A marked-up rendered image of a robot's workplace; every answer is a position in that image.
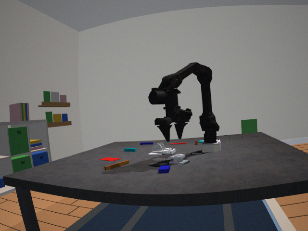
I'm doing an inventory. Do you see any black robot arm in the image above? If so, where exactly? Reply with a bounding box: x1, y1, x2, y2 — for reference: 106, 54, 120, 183
148, 62, 219, 143

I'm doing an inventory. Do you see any blue rectangular block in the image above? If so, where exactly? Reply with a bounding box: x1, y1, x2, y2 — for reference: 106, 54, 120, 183
159, 165, 170, 174

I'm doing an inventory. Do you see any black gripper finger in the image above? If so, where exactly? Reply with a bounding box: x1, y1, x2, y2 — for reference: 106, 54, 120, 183
174, 123, 188, 139
157, 125, 172, 141

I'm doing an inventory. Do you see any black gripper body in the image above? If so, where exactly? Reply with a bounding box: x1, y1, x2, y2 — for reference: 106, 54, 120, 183
154, 103, 189, 126

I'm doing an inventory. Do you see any brown flat bar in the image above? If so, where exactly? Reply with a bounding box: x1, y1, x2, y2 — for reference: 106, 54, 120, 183
104, 160, 129, 170

